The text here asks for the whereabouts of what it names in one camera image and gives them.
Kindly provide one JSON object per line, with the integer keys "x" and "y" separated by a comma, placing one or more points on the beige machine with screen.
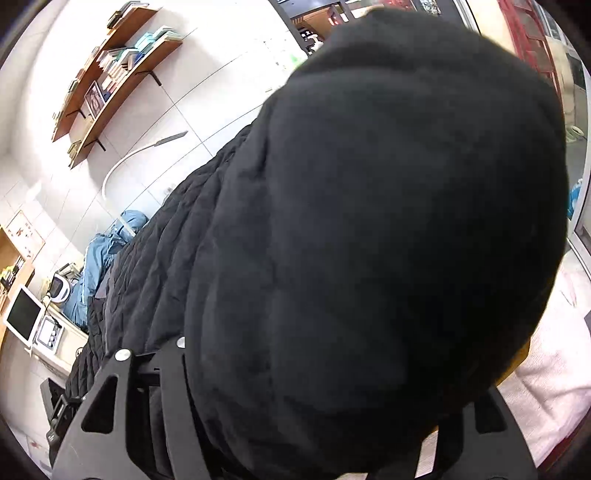
{"x": 23, "y": 318}

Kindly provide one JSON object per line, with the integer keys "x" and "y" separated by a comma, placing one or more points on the white curved lamp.
{"x": 138, "y": 150}

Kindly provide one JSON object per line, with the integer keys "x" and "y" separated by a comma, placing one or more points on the white round device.
{"x": 59, "y": 288}

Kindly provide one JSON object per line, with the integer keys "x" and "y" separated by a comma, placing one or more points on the dark shelf unit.
{"x": 309, "y": 23}

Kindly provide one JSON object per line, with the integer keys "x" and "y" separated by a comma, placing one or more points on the wall poster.
{"x": 21, "y": 230}

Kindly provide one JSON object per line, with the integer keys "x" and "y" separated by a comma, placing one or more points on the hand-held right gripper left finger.
{"x": 113, "y": 415}

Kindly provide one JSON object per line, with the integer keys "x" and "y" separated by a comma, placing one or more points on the red door frame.
{"x": 531, "y": 37}

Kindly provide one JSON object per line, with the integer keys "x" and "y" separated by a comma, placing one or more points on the wooden cabinet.
{"x": 11, "y": 267}

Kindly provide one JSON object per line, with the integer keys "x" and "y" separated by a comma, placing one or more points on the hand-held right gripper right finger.
{"x": 517, "y": 454}

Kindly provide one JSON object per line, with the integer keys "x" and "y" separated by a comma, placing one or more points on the wooden wall shelf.
{"x": 134, "y": 81}
{"x": 87, "y": 78}

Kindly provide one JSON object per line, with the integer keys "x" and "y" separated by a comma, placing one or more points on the row of books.
{"x": 129, "y": 57}

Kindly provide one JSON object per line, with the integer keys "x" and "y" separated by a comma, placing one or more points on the light blue jacket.
{"x": 92, "y": 267}

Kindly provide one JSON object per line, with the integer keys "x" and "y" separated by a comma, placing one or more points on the black quilted jacket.
{"x": 369, "y": 230}

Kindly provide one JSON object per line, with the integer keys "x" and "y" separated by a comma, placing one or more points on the pink dotted bed sheet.
{"x": 554, "y": 369}

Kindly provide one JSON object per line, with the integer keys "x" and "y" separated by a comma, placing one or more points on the framed picture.
{"x": 94, "y": 99}

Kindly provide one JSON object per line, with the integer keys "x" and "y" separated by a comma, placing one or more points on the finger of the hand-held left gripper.
{"x": 57, "y": 410}

